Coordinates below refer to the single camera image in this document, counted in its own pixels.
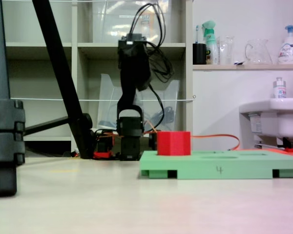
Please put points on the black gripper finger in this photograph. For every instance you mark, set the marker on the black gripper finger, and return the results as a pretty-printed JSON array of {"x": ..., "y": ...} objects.
[
  {"x": 126, "y": 148},
  {"x": 135, "y": 148}
]

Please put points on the red octagonal pillar block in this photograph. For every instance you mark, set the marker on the red octagonal pillar block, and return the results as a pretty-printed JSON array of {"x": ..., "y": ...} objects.
[{"x": 173, "y": 143}]

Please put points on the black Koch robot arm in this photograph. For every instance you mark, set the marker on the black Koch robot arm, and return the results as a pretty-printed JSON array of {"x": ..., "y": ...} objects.
[{"x": 133, "y": 63}]

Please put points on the large flat orange block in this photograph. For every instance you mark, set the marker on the large flat orange block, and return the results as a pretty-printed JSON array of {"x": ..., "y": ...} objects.
[{"x": 278, "y": 150}]

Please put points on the red and black table clamp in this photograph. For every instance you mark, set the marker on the red and black table clamp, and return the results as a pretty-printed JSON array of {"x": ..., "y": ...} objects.
[{"x": 102, "y": 154}]

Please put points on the clear plastic file holder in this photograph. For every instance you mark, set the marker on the clear plastic file holder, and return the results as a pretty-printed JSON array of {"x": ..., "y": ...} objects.
[{"x": 107, "y": 109}]

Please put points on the green shape sorting board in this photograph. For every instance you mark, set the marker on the green shape sorting board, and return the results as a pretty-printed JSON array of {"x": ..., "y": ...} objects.
[{"x": 197, "y": 165}]

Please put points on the white shelving unit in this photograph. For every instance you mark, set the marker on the white shelving unit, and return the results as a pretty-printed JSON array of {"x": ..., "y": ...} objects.
[{"x": 74, "y": 73}]

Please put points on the black tripod brace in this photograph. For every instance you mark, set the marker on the black tripod brace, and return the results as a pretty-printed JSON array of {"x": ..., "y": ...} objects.
[{"x": 46, "y": 125}]

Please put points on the black cup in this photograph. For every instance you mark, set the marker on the black cup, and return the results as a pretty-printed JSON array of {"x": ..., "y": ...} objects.
[{"x": 199, "y": 54}]

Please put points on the clear plastic storage box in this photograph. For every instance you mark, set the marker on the clear plastic storage box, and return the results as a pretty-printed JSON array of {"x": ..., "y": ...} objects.
[{"x": 107, "y": 24}]

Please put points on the green spray bottle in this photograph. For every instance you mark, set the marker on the green spray bottle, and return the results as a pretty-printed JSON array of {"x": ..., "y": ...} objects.
[{"x": 211, "y": 46}]

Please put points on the blue white toothbrush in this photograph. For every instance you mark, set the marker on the blue white toothbrush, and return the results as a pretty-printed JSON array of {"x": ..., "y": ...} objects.
[{"x": 197, "y": 34}]

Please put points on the clear glass beaker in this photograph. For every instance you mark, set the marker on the clear glass beaker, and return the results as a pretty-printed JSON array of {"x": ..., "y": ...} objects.
[{"x": 226, "y": 51}]

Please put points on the small blue white packet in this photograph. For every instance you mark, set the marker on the small blue white packet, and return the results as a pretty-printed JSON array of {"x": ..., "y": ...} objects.
[{"x": 238, "y": 63}]

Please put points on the light wooden ledge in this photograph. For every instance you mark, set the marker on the light wooden ledge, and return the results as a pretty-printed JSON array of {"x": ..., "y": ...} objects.
[{"x": 246, "y": 67}]

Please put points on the clear glass jug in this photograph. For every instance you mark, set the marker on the clear glass jug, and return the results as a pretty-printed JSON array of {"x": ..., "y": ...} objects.
[{"x": 258, "y": 53}]

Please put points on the white sink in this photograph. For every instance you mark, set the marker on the white sink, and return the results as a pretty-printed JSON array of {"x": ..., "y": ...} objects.
[{"x": 283, "y": 117}]

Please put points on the small clear sanitizer bottle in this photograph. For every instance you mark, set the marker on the small clear sanitizer bottle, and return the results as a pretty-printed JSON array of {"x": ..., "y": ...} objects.
[{"x": 279, "y": 90}]

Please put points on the white foam soap bottle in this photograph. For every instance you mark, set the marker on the white foam soap bottle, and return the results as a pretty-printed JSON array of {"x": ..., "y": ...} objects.
[{"x": 289, "y": 51}]

